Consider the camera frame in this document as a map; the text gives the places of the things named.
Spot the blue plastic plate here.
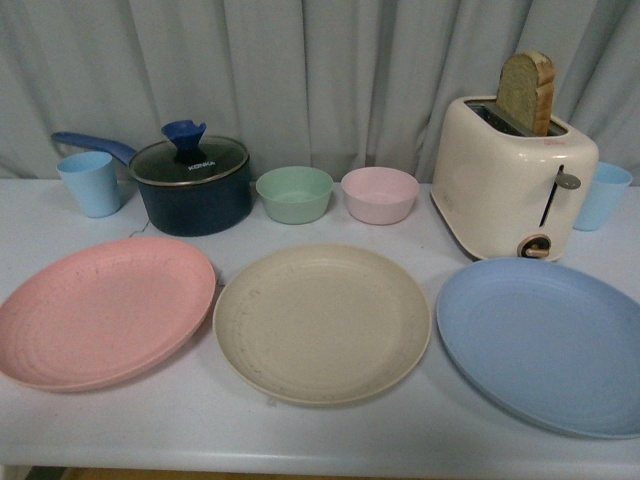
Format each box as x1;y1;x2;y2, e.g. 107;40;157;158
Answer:
436;258;639;439

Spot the green plastic bowl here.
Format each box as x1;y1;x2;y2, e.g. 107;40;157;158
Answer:
255;166;333;225

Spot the pink plastic bowl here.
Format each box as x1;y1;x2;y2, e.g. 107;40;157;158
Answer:
341;167;420;225

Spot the beige plastic plate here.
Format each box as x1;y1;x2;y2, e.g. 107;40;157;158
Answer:
213;244;432;406

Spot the dark blue saucepan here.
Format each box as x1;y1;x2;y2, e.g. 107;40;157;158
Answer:
51;132;252;237

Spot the glass pot lid blue knob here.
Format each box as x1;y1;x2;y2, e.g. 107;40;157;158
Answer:
130;120;249;187

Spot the grey curtain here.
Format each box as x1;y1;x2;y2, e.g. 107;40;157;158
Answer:
1;1;639;182

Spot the cream white toaster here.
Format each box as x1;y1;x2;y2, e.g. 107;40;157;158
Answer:
431;97;599;261

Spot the pink plastic plate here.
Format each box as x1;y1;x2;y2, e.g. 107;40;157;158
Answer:
1;237;216;392

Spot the left light blue cup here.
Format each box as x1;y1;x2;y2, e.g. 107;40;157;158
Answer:
56;151;121;218

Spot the light blue cup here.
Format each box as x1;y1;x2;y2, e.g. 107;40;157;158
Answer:
573;162;632;231
56;151;121;218

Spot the bread slice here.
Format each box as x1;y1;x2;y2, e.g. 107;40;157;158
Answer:
496;51;556;136

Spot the right light blue cup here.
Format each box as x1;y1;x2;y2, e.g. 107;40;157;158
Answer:
573;162;632;231

